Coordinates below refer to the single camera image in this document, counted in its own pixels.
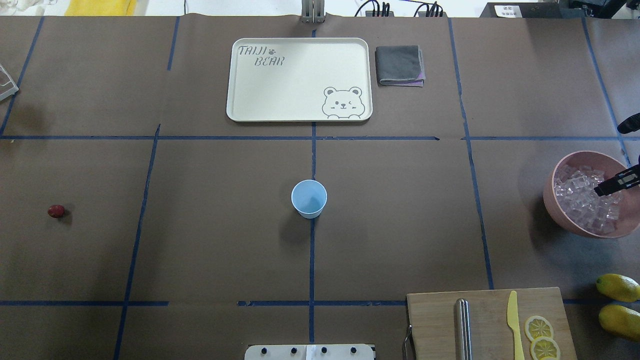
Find pile of clear ice cubes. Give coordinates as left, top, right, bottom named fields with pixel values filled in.
left=553, top=164, right=624, bottom=235

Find black cables at table edge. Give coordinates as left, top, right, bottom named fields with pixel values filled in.
left=354, top=0, right=444, bottom=19

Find yellow cloth in background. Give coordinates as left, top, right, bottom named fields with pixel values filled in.
left=64, top=0, right=137, bottom=17

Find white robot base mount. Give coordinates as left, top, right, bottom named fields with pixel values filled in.
left=244, top=343, right=377, bottom=360

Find upper whole lemon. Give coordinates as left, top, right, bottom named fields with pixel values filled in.
left=595, top=273, right=640, bottom=303

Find red strawberry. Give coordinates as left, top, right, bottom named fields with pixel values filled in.
left=47, top=204, right=66, bottom=219

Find lower whole lemon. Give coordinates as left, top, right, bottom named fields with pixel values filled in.
left=598, top=304, right=640, bottom=342

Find cream bear serving tray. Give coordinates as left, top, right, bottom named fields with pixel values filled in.
left=226, top=38, right=373, bottom=123

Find white wire cup rack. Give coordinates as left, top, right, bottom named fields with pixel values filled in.
left=0, top=64, right=19, bottom=101

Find black box with label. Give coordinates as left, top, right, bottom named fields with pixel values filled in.
left=479, top=0, right=583, bottom=19

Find steel cylinder tool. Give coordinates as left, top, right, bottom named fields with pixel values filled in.
left=454, top=298, right=473, bottom=360

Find grey folded cloth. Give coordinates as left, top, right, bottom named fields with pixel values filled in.
left=375, top=45, right=426, bottom=88

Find light blue plastic cup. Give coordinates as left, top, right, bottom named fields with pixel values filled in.
left=290, top=179, right=328, bottom=220

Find lemon slice nearest board edge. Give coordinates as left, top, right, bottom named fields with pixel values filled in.
left=523, top=315, right=554, bottom=343

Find whole lemon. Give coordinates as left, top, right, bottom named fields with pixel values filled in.
left=598, top=304, right=640, bottom=342
left=595, top=273, right=640, bottom=303

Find grey camera post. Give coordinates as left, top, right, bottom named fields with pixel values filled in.
left=301, top=0, right=326, bottom=24

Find wooden cutting board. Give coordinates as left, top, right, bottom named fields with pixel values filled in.
left=407, top=287, right=578, bottom=360

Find yellow plastic knife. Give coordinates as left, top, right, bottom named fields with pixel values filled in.
left=506, top=290, right=525, bottom=360

